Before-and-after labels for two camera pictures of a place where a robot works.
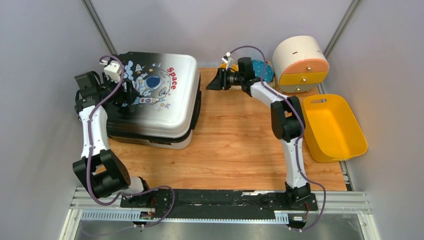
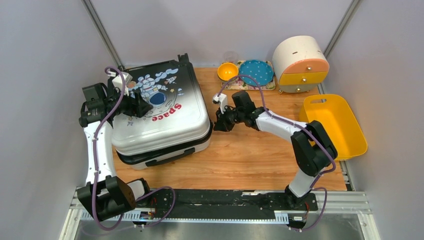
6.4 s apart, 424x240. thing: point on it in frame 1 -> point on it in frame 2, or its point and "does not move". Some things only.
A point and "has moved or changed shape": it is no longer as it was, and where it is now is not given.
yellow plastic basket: x=331 y=133 does not move
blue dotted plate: x=258 y=68 does not move
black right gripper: x=221 y=81 -> x=222 y=123
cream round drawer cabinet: x=300 y=63 does not move
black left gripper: x=129 y=97 -> x=137 y=107
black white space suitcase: x=167 y=109 has moved or changed shape
